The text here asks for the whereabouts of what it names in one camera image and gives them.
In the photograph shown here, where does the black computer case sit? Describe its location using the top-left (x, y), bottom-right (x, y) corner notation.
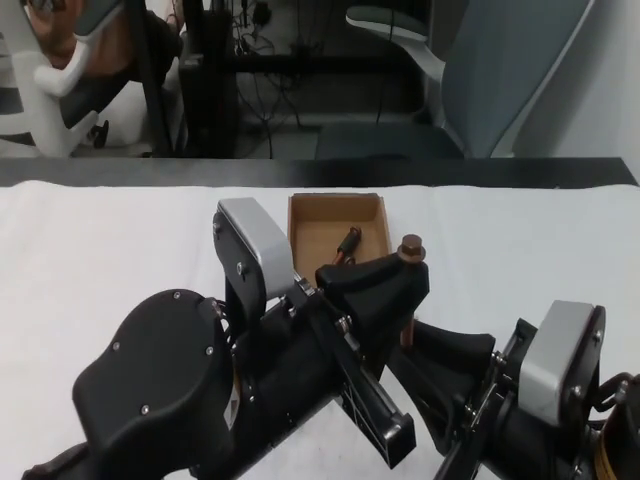
top-left (178, 0), bottom-right (237, 157)

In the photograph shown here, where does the grey office chair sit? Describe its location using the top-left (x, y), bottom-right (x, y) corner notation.
top-left (315, 0), bottom-right (597, 160)

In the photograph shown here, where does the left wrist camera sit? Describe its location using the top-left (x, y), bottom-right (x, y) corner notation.
top-left (211, 197), bottom-right (297, 321)

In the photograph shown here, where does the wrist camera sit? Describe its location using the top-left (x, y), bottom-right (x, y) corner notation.
top-left (518, 299), bottom-right (608, 427)
top-left (211, 197), bottom-right (297, 321)

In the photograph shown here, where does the white office chair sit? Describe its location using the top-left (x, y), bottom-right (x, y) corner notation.
top-left (0, 0), bottom-right (154, 157)

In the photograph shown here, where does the assembled bolt and sleeve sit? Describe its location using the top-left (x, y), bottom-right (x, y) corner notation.
top-left (333, 226), bottom-right (363, 267)

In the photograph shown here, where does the cardboard box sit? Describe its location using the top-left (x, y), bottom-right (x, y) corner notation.
top-left (286, 192), bottom-right (393, 282)

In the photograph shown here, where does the brown metal bolt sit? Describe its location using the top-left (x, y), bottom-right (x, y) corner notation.
top-left (396, 233), bottom-right (427, 354)

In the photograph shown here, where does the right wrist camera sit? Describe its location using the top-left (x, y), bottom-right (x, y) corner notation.
top-left (518, 299), bottom-right (608, 427)

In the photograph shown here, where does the person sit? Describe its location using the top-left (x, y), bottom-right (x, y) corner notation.
top-left (39, 9), bottom-right (183, 129)

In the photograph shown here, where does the black braided cable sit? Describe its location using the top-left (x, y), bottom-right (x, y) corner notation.
top-left (593, 372), bottom-right (640, 416)

